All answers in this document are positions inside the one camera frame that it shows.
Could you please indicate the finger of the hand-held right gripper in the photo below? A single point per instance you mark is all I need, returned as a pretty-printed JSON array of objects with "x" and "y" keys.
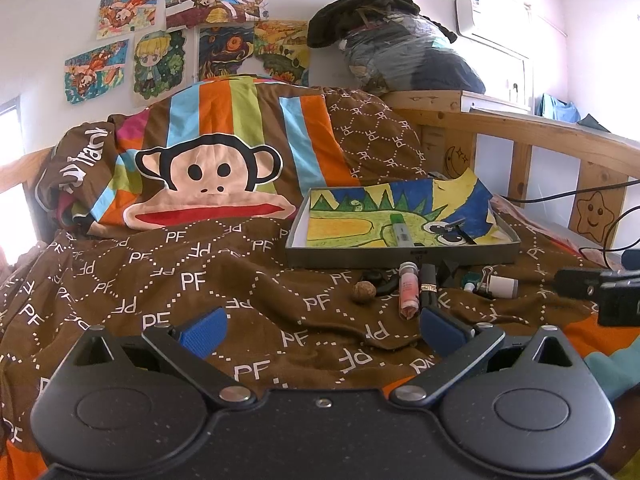
[{"x": 577, "y": 284}]

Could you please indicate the green capped white tube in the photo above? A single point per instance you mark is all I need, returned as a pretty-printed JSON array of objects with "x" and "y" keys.
[{"x": 401, "y": 232}]

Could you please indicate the yellow landscape drawing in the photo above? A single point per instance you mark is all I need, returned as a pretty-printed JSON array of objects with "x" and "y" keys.
[{"x": 280, "y": 50}]

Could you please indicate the blond figure drawing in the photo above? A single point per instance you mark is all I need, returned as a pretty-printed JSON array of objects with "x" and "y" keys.
[{"x": 159, "y": 67}]

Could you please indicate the white cabinet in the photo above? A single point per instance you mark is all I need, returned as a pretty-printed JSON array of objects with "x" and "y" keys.
[{"x": 500, "y": 95}]

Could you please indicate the dark cloth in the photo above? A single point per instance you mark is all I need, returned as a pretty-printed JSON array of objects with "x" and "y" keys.
[{"x": 360, "y": 12}]

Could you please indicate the orange haired figure drawing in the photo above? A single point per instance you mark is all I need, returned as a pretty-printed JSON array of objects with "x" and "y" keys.
[{"x": 131, "y": 12}]

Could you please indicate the black ear hook earphone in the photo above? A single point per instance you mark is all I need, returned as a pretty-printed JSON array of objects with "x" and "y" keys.
[{"x": 382, "y": 287}]

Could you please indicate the clear bag of clothes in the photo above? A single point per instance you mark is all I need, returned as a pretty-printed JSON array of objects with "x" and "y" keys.
[{"x": 415, "y": 55}]

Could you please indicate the brown printed monkey blanket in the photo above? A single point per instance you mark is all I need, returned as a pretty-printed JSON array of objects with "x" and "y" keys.
[{"x": 200, "y": 270}]

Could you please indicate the dark swirl drawing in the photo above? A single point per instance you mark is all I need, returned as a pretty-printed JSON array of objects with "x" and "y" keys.
[{"x": 225, "y": 52}]

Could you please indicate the pink tube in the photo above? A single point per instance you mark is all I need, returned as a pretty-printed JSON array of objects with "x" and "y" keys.
[{"x": 408, "y": 290}]

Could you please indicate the orange figure blue background drawing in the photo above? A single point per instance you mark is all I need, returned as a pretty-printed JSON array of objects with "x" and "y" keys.
[{"x": 95, "y": 72}]

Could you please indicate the grey shallow box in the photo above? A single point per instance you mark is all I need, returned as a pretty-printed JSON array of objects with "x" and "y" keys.
[{"x": 380, "y": 257}]

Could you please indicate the white cylinder container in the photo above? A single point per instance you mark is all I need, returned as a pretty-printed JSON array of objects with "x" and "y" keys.
[{"x": 504, "y": 287}]

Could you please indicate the black binder clip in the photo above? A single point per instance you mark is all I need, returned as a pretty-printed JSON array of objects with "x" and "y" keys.
[{"x": 484, "y": 284}]

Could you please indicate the blue cloth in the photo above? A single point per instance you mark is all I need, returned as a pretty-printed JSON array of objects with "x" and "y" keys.
[{"x": 557, "y": 109}]

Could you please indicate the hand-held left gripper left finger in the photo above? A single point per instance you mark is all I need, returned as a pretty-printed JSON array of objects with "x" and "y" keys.
[{"x": 204, "y": 334}]

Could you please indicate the black razor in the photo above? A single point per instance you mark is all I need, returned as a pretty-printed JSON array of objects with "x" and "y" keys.
[{"x": 457, "y": 230}]

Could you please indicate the walnut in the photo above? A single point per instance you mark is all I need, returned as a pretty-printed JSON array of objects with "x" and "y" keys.
[{"x": 363, "y": 293}]

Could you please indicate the crayon dinosaur drawing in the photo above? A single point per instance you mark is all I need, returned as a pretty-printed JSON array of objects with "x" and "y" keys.
[{"x": 350, "y": 220}]

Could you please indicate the black lipstick with gold band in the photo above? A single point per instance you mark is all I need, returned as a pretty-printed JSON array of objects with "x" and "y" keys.
[{"x": 428, "y": 285}]

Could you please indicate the white air conditioner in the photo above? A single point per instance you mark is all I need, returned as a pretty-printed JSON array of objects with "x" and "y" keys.
[{"x": 490, "y": 15}]

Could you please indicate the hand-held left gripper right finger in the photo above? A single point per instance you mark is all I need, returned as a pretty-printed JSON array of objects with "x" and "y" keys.
[{"x": 441, "y": 331}]

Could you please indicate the wooden bed rail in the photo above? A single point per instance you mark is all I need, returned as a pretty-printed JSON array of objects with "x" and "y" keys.
[{"x": 520, "y": 132}]

